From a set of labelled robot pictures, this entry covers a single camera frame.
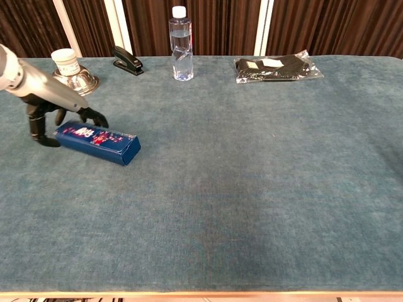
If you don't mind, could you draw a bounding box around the blue printed glasses case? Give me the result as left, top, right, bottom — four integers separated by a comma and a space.
54, 121, 142, 167

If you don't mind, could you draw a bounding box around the teal table cloth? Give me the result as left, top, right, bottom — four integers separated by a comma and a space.
0, 55, 403, 293

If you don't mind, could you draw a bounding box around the clear plastic water bottle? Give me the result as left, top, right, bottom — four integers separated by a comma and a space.
168, 5, 194, 82

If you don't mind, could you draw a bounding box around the black garment in plastic bag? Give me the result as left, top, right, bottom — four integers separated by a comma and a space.
233, 49, 325, 84

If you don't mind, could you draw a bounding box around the black stapler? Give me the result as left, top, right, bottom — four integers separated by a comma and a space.
112, 45, 145, 77

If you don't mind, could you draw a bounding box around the dark brown pleated curtain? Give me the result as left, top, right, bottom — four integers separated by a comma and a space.
0, 0, 403, 59

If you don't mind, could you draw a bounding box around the stainless steel bowl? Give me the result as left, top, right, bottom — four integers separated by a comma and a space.
52, 64, 101, 97

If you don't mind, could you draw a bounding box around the small white plastic jar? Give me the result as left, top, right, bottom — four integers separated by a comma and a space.
50, 48, 79, 77

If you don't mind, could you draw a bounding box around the white frame post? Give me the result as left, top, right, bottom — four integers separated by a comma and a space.
253, 0, 275, 57
103, 0, 133, 57
52, 0, 83, 59

